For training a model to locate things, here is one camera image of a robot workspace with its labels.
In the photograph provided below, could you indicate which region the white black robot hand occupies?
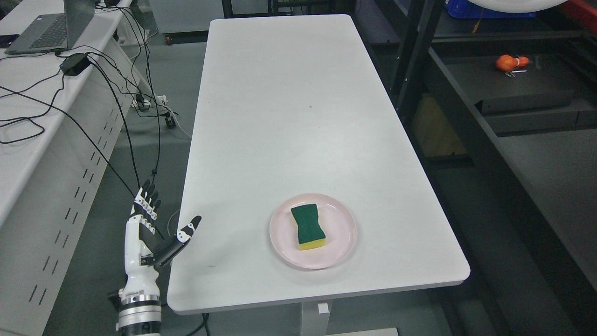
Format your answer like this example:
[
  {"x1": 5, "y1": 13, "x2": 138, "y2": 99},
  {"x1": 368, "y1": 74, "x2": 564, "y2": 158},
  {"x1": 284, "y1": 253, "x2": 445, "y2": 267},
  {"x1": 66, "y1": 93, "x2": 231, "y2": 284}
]
[{"x1": 118, "y1": 180, "x2": 202, "y2": 303}]

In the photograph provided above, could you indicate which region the green yellow sponge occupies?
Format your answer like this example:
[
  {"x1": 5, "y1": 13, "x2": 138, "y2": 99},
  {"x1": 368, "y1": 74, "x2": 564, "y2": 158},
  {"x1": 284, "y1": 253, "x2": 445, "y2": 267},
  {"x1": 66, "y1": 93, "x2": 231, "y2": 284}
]
[{"x1": 291, "y1": 203, "x2": 326, "y2": 251}]

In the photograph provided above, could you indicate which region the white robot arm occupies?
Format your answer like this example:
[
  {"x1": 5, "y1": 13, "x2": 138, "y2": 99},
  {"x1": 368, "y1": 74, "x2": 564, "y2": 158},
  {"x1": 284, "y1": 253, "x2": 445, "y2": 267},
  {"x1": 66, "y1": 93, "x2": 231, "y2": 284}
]
[{"x1": 107, "y1": 289, "x2": 162, "y2": 336}]

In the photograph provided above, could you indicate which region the white power strip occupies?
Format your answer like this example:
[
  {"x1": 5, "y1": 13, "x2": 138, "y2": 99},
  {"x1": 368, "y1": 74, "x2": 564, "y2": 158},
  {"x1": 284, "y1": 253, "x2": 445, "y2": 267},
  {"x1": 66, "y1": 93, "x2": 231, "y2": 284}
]
[{"x1": 131, "y1": 93, "x2": 169, "y2": 111}]

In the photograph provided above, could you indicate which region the white side desk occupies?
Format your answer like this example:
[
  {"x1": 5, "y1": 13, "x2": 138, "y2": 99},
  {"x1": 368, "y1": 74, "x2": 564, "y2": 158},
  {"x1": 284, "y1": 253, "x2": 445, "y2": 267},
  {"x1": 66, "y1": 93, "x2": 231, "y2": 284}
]
[{"x1": 0, "y1": 0, "x2": 149, "y2": 336}]

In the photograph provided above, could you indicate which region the white table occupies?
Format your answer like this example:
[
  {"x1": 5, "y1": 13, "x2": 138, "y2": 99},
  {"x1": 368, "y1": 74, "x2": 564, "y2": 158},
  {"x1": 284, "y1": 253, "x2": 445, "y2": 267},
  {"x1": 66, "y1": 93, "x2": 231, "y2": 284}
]
[{"x1": 167, "y1": 14, "x2": 471, "y2": 336}]

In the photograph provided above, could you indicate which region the pink round plate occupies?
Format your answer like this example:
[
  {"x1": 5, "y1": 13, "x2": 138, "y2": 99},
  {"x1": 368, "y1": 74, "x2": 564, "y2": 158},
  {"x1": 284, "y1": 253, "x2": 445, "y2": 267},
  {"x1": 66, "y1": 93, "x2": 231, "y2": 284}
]
[{"x1": 269, "y1": 193, "x2": 357, "y2": 269}]

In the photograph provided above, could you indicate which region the black power adapter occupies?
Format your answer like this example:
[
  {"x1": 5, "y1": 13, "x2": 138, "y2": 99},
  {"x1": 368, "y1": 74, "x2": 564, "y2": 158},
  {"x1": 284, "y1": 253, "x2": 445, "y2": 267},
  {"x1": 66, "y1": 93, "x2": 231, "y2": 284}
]
[{"x1": 59, "y1": 53, "x2": 91, "y2": 77}]

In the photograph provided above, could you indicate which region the grey laptop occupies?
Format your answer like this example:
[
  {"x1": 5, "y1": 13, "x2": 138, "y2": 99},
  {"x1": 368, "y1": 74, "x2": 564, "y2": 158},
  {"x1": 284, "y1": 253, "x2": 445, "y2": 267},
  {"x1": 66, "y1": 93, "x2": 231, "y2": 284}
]
[{"x1": 5, "y1": 0, "x2": 95, "y2": 55}]

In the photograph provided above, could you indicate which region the black metal rack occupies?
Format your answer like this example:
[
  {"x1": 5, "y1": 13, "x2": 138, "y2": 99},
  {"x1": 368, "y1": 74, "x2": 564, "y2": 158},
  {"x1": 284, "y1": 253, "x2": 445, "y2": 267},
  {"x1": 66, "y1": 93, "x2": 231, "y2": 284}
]
[{"x1": 353, "y1": 0, "x2": 596, "y2": 336}]

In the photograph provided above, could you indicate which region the blue plastic crate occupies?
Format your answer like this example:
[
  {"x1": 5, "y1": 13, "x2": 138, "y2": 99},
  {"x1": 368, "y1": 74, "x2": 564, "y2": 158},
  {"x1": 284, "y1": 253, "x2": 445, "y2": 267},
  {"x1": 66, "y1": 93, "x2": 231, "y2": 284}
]
[{"x1": 444, "y1": 0, "x2": 536, "y2": 19}]

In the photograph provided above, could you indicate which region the orange handled tool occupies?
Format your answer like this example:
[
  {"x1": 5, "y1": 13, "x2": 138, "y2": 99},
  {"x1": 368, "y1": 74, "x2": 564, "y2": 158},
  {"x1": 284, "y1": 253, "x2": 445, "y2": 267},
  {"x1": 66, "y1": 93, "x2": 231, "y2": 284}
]
[{"x1": 495, "y1": 55, "x2": 529, "y2": 78}]

